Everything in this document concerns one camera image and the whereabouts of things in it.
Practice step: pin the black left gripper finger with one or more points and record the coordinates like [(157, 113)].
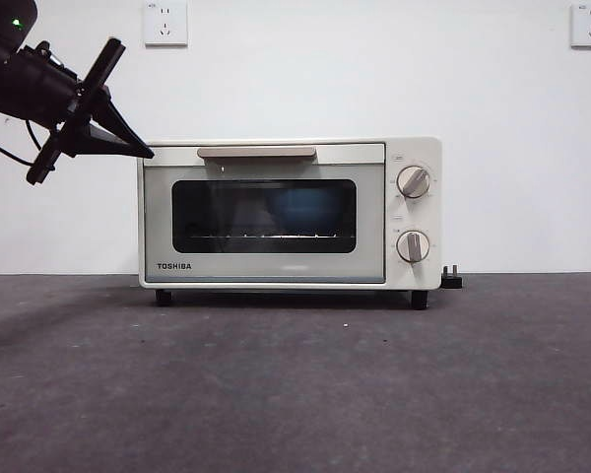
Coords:
[(113, 115), (98, 145)]

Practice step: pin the blue bowl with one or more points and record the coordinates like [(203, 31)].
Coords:
[(300, 212)]

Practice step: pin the glass oven door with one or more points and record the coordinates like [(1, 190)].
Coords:
[(369, 222)]

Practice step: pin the metal oven rack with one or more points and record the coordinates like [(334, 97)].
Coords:
[(276, 236)]

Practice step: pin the beige round oven knob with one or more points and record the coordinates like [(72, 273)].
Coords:
[(413, 246), (413, 182)]

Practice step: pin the white toaster oven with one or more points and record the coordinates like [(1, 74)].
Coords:
[(423, 273)]

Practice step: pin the pale grey left camera box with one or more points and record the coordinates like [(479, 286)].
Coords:
[(55, 60)]

